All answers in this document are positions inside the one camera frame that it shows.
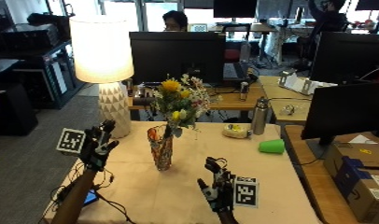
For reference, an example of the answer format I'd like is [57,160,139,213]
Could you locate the black speaker box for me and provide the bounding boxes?
[0,82,39,136]

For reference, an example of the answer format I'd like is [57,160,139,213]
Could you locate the white marker cube on glove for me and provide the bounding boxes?
[55,127,86,156]
[234,175,260,208]

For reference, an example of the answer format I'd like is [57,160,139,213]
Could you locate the black computer monitor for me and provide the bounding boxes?
[212,0,259,19]
[128,31,227,86]
[309,31,379,85]
[300,81,379,147]

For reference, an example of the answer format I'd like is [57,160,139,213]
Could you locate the white marker cube on left glove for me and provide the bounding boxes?
[55,127,86,156]

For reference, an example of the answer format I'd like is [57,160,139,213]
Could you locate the white table lamp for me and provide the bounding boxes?
[67,15,135,139]

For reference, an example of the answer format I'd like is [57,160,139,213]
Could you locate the steel water bottle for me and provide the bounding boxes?
[251,96,272,136]

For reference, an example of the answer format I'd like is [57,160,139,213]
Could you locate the green plastic cup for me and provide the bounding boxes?
[256,138,287,155]

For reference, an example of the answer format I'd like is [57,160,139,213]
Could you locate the patterned glass vase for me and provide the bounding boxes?
[146,124,175,172]

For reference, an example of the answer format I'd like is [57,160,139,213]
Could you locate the blue phone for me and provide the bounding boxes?
[83,189,101,207]

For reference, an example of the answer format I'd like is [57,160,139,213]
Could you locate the flower bouquet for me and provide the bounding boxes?
[150,73,223,139]

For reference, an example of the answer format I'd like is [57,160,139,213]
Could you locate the person's right hand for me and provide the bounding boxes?
[196,156,236,214]

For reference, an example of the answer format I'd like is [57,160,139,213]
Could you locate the white marker cube on right glove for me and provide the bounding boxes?
[234,175,260,208]

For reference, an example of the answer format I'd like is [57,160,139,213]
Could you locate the cardboard box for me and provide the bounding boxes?
[321,142,379,224]

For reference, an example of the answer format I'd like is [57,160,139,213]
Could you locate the black equipment rack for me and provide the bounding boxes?
[0,22,86,110]

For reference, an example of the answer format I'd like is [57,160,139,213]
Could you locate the person's left hand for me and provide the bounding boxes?
[79,119,121,173]

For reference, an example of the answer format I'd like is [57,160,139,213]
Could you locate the black cables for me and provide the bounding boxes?
[37,160,138,224]

